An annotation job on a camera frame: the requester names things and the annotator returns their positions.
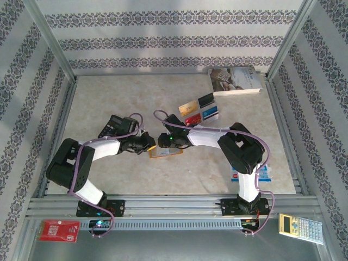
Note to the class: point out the tan leather card holder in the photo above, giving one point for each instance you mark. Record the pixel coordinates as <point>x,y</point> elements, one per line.
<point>168,153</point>

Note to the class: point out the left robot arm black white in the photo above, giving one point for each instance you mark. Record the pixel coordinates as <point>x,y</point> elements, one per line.
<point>68,166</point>

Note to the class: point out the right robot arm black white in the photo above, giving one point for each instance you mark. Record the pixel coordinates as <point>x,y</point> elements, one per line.
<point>239,152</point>

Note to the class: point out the red credit card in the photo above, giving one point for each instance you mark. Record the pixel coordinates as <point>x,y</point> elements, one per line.
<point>193,119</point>

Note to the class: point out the gold credit card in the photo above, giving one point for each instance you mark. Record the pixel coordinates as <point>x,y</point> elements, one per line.
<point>188,107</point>

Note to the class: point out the clear acrylic card stand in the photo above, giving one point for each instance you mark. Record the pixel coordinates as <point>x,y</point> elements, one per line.
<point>214,121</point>

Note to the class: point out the blue white credit card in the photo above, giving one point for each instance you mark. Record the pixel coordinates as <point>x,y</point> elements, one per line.
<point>210,112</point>

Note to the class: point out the black credit card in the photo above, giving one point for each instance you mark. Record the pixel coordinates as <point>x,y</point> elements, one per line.
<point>205,100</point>

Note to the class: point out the blue and white card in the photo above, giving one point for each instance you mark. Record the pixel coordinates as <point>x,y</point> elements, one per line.
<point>265,174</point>

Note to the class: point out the black calculator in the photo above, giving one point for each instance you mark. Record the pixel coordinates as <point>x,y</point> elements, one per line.
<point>110,126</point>

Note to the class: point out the white paperback book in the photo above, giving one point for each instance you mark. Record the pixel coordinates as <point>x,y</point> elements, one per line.
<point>233,79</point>

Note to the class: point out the small controller circuit board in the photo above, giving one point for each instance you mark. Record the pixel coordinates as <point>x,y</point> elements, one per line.
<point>100,223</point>
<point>248,223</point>

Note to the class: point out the red flat packet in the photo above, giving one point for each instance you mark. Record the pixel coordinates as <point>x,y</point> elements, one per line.
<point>58,230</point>

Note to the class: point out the beige scientific calculator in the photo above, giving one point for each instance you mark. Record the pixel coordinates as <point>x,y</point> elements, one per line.
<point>299,228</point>

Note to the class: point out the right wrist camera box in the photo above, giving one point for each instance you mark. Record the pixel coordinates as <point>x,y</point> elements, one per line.
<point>173,121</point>

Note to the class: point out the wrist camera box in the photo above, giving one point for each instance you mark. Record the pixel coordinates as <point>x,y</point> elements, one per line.
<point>173,121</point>
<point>130,124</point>

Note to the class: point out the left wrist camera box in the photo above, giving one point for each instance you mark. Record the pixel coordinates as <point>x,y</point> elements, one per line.
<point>130,124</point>

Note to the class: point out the aluminium mounting rail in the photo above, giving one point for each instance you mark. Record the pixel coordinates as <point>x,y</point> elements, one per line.
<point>174,204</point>

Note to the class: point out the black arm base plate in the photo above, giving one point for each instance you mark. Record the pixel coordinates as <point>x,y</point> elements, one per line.
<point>229,208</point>
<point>118,208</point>

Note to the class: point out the aluminium side rail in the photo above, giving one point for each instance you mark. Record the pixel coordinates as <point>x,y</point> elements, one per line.
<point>277,108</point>
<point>65,108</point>

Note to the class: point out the aluminium frame post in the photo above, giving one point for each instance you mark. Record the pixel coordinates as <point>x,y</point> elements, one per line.
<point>290,40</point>
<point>53,43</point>

